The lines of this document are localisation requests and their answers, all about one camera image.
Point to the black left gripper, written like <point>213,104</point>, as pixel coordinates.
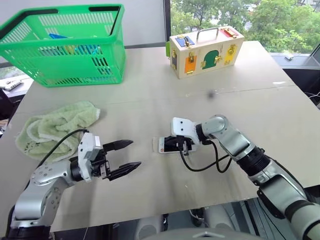
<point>100,166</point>

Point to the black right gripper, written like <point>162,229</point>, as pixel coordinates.
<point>183,147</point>

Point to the white smartphone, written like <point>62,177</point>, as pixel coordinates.
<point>162,145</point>

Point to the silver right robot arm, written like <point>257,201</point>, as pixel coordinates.
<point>262,165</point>

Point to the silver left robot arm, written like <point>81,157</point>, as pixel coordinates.
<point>47,183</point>

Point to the clear plastic phone case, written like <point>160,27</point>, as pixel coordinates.
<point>154,145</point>

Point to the light green towel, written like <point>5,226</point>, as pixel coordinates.
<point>53,126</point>

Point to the grey robot torso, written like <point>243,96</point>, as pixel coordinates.
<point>200,231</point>

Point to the green plastic shopping basket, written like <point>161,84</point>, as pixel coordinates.
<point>75,68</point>

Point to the wooden lock box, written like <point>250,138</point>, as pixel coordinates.
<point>212,47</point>

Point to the blue package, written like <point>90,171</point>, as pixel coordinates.
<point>58,36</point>

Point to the small white sill object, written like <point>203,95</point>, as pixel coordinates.
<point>289,57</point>

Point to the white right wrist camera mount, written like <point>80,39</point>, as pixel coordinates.
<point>182,127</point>

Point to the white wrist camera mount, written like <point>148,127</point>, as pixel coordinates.
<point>182,127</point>
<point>87,150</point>

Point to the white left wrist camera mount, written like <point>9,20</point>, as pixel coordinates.
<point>87,150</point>

